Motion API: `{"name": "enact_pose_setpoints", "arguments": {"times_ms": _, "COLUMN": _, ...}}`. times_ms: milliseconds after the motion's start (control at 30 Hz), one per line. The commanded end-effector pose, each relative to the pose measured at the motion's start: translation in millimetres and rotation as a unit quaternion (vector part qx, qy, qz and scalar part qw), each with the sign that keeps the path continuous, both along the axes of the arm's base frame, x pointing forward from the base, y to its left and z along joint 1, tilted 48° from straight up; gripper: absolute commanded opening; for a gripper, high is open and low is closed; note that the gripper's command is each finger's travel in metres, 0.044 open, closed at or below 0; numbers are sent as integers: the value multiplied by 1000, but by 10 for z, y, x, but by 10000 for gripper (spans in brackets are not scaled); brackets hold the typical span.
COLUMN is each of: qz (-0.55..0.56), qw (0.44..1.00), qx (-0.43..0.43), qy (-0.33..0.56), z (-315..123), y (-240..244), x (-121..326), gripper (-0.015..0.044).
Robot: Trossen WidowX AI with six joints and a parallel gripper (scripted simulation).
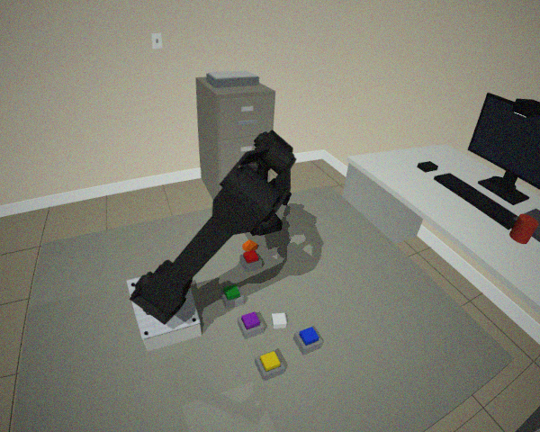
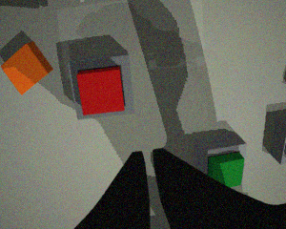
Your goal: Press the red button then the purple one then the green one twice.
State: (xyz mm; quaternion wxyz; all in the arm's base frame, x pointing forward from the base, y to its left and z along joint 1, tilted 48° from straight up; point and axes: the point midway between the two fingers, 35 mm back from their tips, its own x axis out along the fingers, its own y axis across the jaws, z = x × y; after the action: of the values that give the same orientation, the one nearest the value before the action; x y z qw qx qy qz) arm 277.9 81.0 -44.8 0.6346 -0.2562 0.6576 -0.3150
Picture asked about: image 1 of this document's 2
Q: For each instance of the orange block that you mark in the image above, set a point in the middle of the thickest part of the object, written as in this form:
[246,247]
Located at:
[249,245]

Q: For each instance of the yellow button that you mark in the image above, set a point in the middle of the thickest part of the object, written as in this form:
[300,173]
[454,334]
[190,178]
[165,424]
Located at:
[269,365]

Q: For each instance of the green button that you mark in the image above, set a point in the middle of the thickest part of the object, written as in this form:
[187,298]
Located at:
[232,296]

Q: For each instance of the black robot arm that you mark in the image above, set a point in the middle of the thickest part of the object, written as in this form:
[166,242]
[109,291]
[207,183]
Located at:
[244,201]

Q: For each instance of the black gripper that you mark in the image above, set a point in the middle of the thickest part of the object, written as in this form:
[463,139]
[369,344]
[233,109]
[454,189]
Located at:
[273,225]

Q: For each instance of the blue button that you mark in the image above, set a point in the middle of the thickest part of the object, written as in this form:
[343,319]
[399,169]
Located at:
[308,340]

